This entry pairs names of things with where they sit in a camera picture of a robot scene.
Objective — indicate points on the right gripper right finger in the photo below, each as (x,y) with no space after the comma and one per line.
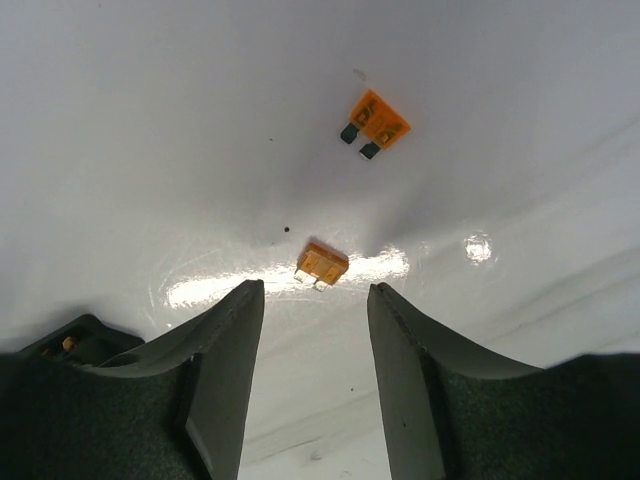
(453,409)

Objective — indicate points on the orange blade fuse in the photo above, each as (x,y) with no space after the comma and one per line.
(320,266)
(377,121)

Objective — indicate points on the black fuse box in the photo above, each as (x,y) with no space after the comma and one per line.
(83,341)

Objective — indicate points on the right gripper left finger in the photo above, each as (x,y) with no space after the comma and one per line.
(174,407)

